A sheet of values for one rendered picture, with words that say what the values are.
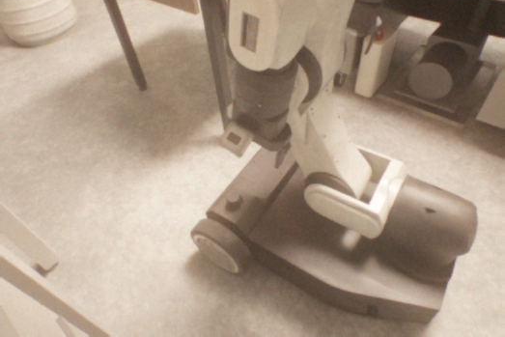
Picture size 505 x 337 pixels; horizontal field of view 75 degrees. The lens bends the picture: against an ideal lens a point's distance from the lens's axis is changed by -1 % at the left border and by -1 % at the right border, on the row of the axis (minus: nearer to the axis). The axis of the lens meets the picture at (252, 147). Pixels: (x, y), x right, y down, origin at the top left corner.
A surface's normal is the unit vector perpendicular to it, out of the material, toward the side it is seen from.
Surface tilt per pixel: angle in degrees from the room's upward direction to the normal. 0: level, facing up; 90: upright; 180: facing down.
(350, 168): 46
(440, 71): 90
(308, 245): 0
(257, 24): 90
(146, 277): 0
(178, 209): 0
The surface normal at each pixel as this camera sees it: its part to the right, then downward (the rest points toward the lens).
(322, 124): 0.68, -0.04
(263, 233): -0.07, -0.69
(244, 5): -0.56, 0.63
